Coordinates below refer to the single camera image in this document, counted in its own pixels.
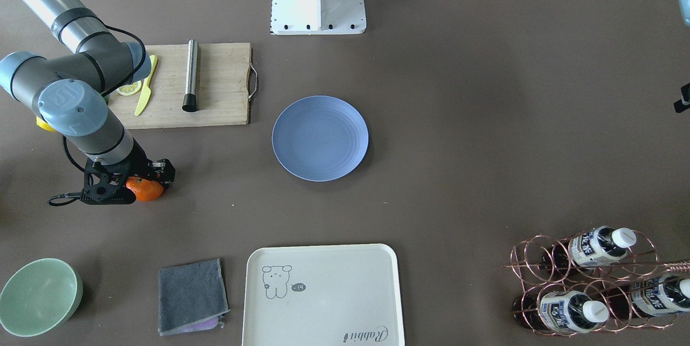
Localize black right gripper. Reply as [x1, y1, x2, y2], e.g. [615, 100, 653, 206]
[127, 141, 176, 189]

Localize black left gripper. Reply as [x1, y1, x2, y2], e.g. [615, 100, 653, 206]
[674, 83, 690, 114]

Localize orange mandarin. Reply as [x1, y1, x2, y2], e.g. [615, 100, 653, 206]
[126, 177, 164, 202]

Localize blue plate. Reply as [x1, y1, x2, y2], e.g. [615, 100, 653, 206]
[272, 95, 369, 182]

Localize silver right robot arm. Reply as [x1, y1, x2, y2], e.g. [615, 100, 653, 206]
[2, 0, 175, 199]

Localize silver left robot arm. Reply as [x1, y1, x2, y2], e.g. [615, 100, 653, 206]
[673, 0, 689, 113]

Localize yellow plastic knife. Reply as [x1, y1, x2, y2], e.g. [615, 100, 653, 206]
[134, 54, 158, 116]

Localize lemon slice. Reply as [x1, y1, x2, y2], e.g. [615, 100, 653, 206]
[116, 80, 143, 97]

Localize steel muddler rod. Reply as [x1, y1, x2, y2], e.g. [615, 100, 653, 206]
[182, 39, 199, 113]

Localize wooden cutting board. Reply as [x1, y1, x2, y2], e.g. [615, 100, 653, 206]
[108, 43, 252, 129]

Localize grey folded cloth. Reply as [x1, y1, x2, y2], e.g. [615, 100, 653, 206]
[158, 258, 230, 336]

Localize dark bottle white cap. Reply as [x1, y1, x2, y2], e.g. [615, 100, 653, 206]
[540, 226, 637, 276]

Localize green bowl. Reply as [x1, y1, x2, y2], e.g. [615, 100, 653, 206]
[1, 258, 83, 338]

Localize dark bottle front row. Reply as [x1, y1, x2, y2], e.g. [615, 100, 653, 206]
[604, 273, 689, 320]

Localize dark bottle white label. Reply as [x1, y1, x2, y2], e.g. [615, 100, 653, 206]
[512, 291, 610, 336]

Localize cream serving tray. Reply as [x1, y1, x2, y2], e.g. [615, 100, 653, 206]
[242, 243, 406, 345]

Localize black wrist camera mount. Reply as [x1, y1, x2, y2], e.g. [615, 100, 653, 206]
[79, 159, 136, 204]

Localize black camera cable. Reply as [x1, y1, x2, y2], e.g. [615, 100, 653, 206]
[47, 25, 147, 207]

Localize copper wire bottle rack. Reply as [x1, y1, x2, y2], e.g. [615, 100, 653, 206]
[507, 231, 688, 337]

